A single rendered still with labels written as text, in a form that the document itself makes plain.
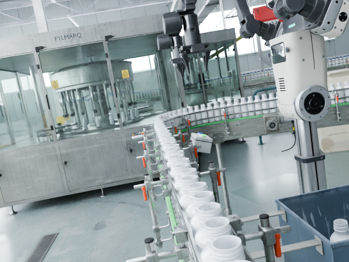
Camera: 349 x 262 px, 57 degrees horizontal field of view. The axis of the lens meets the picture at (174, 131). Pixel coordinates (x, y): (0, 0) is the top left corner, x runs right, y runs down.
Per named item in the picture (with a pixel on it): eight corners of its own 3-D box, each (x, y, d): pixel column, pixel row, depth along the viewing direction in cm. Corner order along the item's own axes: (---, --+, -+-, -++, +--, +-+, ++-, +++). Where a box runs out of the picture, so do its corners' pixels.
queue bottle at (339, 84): (341, 101, 269) (339, 81, 267) (347, 101, 263) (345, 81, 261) (335, 102, 268) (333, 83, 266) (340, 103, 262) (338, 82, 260)
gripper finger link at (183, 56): (204, 71, 115) (200, 44, 114) (184, 74, 114) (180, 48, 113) (201, 73, 121) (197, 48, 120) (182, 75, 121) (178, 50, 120)
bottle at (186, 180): (216, 254, 67) (204, 179, 65) (188, 259, 68) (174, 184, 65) (214, 241, 73) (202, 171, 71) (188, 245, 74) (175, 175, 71)
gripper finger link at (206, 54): (214, 70, 115) (210, 43, 114) (194, 73, 114) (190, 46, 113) (210, 71, 122) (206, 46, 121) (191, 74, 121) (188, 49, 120)
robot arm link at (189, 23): (198, 10, 113) (195, 14, 118) (179, 12, 112) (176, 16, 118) (201, 30, 114) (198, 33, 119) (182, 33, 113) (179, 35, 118)
